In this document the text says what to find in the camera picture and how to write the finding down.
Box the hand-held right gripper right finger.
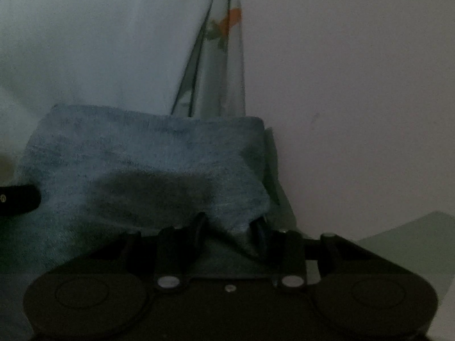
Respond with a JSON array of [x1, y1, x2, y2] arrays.
[[249, 218, 378, 291]]

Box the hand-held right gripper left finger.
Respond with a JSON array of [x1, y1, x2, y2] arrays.
[[89, 212, 211, 294]]

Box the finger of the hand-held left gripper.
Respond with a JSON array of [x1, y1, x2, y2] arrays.
[[0, 183, 42, 217]]

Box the blue denim jeans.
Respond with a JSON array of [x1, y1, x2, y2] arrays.
[[0, 104, 298, 282]]

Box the light blue carrot print blanket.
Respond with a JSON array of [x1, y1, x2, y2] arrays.
[[0, 0, 248, 185]]

